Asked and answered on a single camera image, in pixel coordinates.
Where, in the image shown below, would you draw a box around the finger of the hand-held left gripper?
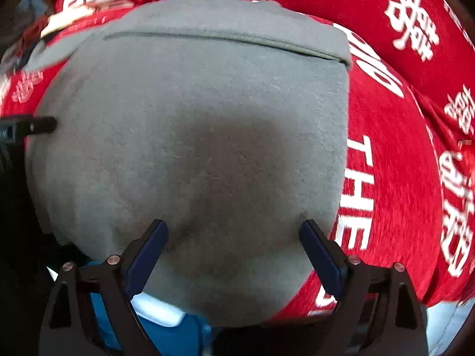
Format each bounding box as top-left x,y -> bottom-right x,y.
0,116 -> 57,145

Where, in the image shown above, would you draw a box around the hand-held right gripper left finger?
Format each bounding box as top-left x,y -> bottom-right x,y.
39,220 -> 170,356

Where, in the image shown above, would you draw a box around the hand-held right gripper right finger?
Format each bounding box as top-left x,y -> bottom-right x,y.
300,220 -> 430,356

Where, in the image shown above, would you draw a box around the grey knit sweater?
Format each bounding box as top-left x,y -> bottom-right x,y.
24,0 -> 353,328

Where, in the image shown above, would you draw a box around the blue and white cloth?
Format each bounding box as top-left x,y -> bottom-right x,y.
46,260 -> 218,356

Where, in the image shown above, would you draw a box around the beige object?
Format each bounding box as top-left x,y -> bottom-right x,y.
40,7 -> 95,38

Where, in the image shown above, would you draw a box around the red printed sofa cover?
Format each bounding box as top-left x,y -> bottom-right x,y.
0,7 -> 475,320

